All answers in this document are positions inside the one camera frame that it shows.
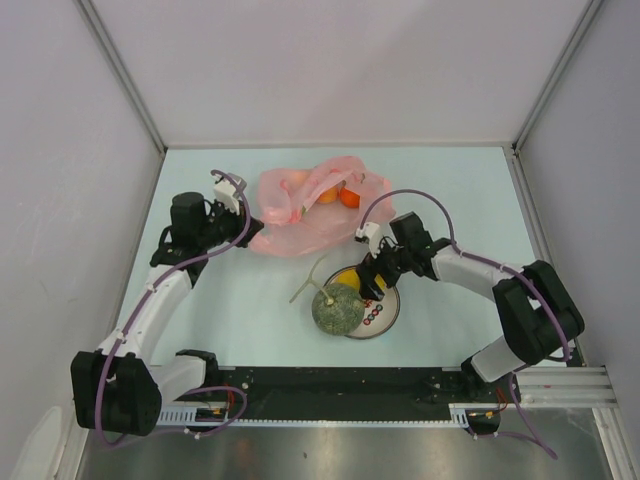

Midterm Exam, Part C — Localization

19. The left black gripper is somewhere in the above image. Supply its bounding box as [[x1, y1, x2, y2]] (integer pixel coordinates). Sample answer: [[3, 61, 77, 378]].
[[196, 197, 263, 250]]

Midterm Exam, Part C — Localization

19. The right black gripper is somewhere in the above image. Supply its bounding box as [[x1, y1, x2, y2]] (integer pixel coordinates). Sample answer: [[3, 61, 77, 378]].
[[356, 233, 412, 302]]

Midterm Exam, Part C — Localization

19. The yellow fake mango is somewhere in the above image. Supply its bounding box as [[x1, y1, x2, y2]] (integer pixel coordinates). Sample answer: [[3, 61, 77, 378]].
[[332, 268, 387, 290]]

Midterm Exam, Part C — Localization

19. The green netted fake melon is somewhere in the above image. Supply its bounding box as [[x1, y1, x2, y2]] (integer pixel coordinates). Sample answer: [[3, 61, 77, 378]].
[[289, 255, 365, 336]]

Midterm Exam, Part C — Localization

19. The pink plastic bag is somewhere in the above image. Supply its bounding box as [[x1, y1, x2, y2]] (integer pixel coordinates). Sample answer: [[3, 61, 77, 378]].
[[249, 156, 391, 258]]

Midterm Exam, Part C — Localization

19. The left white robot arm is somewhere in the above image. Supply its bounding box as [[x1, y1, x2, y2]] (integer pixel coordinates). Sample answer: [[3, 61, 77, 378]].
[[70, 187, 263, 437]]

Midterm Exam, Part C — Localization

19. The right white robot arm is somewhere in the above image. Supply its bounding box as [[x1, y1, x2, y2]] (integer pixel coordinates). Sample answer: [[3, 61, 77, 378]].
[[355, 212, 585, 401]]

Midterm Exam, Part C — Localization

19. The orange fake tangerine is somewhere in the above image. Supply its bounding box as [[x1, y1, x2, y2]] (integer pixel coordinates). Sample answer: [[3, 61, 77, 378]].
[[339, 187, 361, 209]]

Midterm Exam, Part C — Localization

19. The orange fake peach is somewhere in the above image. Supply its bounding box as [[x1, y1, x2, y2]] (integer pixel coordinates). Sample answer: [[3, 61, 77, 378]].
[[316, 186, 340, 205]]

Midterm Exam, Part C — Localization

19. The round printed plate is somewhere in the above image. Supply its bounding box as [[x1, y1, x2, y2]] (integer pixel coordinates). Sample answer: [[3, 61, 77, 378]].
[[325, 265, 400, 340]]

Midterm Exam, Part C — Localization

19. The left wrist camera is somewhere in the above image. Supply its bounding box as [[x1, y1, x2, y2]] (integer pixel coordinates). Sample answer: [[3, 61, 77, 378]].
[[211, 170, 247, 215]]

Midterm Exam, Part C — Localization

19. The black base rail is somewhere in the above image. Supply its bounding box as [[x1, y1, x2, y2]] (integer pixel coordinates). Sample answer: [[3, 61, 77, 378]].
[[184, 366, 521, 426]]

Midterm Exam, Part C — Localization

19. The white cable duct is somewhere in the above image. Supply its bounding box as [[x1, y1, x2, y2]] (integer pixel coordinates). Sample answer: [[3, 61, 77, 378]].
[[157, 406, 228, 426]]

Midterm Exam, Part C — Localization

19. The aluminium frame rail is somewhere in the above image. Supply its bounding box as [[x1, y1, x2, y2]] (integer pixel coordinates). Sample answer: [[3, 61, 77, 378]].
[[516, 367, 617, 409]]

